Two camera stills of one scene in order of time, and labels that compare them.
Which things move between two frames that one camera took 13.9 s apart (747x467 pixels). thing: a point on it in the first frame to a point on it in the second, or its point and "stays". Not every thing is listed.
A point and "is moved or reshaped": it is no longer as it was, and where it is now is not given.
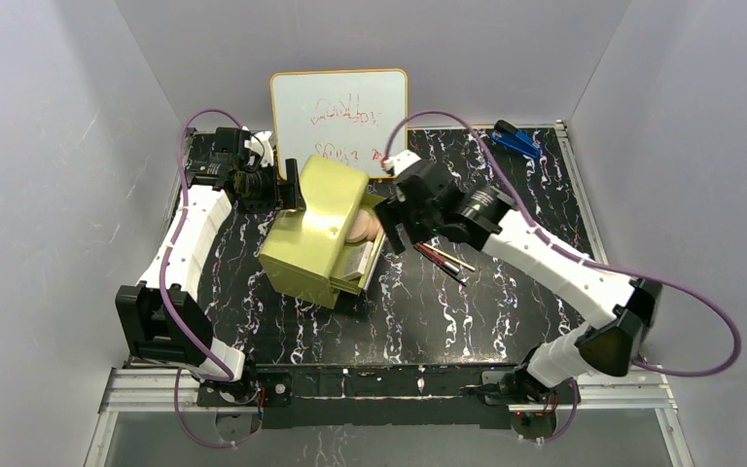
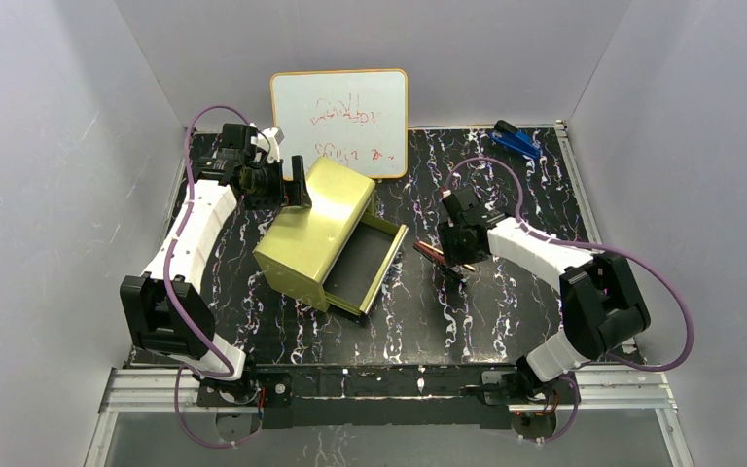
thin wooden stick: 449,256 stays
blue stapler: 511,135 stays
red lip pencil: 437,258 stays
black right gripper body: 400,210 to 449,259
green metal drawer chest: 302,253 is moved or reshaped
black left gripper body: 289,187 stays
